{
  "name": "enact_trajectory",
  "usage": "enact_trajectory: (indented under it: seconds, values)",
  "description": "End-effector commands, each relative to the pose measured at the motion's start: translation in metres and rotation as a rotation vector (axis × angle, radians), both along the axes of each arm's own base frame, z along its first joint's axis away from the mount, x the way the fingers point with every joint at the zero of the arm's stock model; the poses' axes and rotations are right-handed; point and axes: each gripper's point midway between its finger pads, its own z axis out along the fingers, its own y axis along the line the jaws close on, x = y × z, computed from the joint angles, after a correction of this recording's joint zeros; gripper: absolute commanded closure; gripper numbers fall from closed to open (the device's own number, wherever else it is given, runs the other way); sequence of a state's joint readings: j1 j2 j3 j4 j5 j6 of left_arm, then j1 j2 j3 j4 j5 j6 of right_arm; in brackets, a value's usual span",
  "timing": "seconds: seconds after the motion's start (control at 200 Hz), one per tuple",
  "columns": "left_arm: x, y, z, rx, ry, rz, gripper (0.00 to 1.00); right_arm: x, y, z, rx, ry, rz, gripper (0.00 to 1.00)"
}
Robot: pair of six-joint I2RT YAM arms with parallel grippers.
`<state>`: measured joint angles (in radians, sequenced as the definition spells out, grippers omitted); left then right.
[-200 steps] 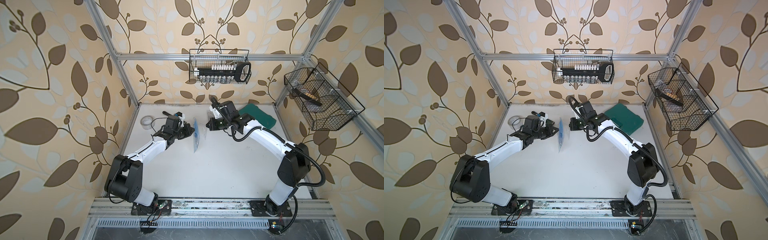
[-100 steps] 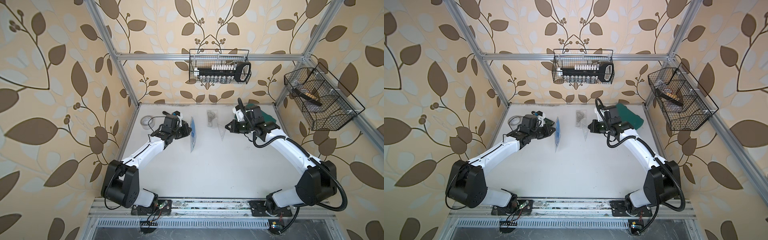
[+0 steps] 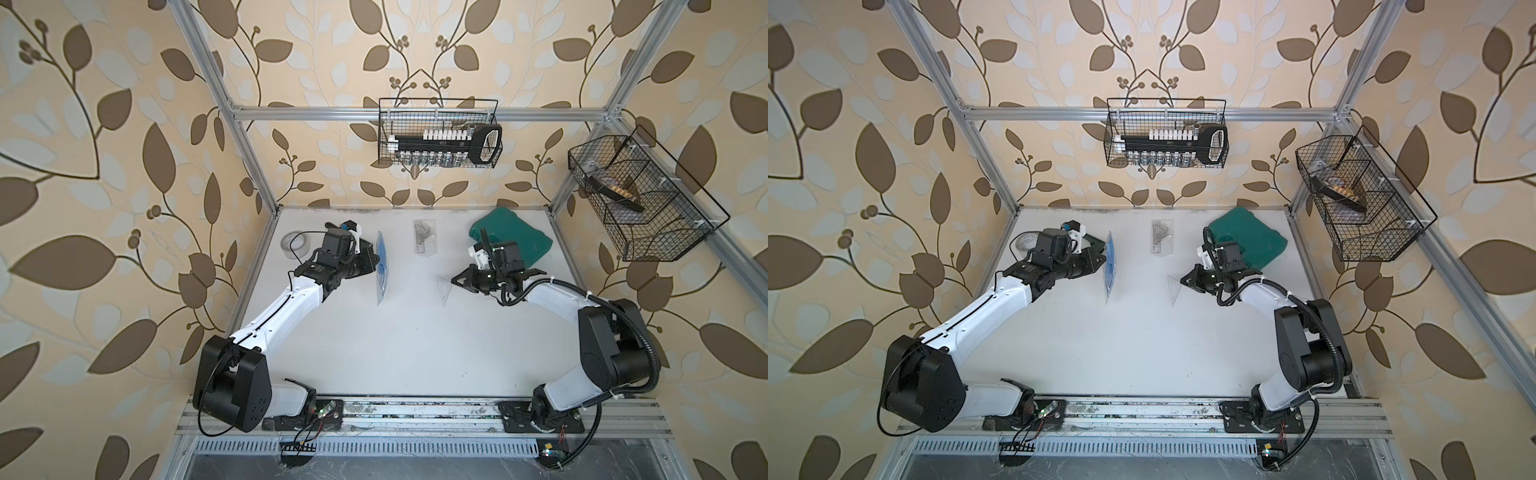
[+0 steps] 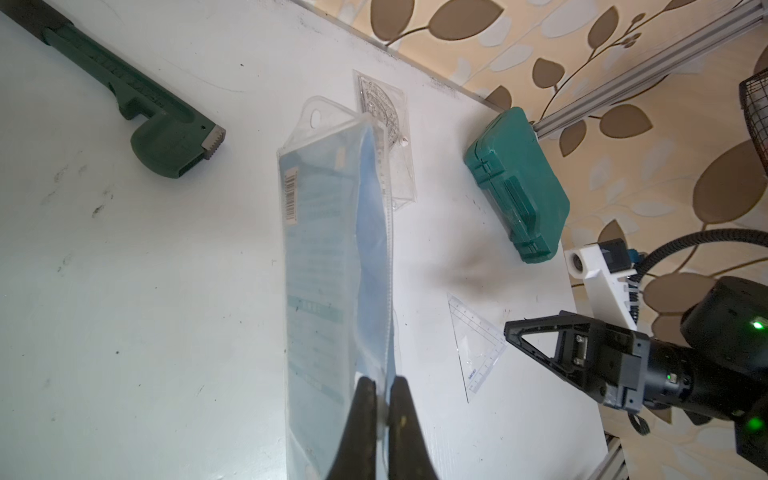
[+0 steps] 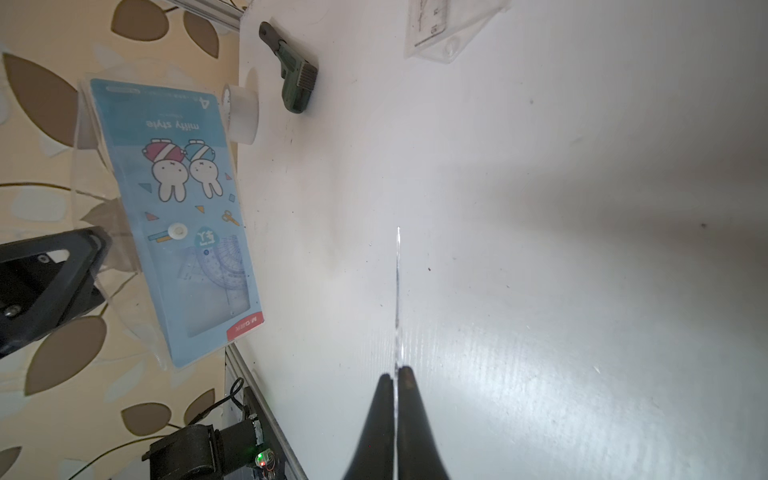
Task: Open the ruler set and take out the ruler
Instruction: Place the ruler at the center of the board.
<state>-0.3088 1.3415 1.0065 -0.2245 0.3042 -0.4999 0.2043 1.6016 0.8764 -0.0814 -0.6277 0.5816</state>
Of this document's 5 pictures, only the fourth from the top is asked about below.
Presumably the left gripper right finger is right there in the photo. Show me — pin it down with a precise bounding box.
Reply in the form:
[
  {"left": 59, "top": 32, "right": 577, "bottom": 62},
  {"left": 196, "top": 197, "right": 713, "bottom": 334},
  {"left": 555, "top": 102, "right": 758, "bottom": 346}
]
[{"left": 387, "top": 376, "right": 438, "bottom": 480}]

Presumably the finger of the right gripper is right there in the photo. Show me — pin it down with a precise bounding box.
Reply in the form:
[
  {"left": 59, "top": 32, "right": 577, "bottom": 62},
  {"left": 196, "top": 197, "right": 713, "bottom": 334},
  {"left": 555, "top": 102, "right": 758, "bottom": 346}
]
[
  {"left": 506, "top": 334, "right": 584, "bottom": 390},
  {"left": 503, "top": 310, "right": 594, "bottom": 339}
]

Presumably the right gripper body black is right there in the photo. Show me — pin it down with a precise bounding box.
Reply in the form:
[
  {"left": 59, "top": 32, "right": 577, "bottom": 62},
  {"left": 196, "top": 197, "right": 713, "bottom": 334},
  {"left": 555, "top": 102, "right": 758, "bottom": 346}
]
[{"left": 557, "top": 326, "right": 650, "bottom": 413}]

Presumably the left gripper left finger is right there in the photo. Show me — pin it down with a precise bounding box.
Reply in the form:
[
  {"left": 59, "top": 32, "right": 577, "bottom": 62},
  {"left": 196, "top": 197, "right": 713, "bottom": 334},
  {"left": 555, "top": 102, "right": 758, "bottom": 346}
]
[{"left": 327, "top": 377, "right": 378, "bottom": 480}]

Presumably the clear triangle ruler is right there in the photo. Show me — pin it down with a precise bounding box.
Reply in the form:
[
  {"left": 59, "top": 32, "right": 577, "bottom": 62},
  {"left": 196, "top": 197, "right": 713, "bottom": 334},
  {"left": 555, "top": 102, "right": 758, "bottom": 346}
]
[{"left": 447, "top": 294, "right": 507, "bottom": 403}]

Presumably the blue ruler set pouch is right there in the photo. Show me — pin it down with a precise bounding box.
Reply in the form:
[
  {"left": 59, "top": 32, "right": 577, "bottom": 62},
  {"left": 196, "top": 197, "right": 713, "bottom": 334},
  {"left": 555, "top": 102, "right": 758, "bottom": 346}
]
[{"left": 277, "top": 96, "right": 395, "bottom": 479}]

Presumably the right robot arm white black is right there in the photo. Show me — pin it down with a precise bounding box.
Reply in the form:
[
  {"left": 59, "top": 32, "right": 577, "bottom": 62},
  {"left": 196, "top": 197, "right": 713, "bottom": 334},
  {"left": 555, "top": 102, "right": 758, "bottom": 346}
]
[{"left": 504, "top": 276, "right": 767, "bottom": 470}]

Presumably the green plastic tool case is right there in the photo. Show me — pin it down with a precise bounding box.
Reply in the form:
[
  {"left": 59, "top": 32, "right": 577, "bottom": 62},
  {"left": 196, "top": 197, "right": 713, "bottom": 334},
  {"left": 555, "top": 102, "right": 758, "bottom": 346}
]
[{"left": 464, "top": 107, "right": 570, "bottom": 264}]

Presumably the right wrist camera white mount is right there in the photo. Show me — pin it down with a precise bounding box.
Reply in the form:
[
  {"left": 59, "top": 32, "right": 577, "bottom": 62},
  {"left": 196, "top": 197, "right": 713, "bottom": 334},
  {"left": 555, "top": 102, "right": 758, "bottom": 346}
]
[{"left": 565, "top": 238, "right": 639, "bottom": 331}]

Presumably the right wire basket black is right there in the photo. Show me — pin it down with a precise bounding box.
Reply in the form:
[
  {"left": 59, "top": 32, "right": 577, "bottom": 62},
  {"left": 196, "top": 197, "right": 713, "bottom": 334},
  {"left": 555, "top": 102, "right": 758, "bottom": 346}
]
[{"left": 739, "top": 69, "right": 768, "bottom": 171}]

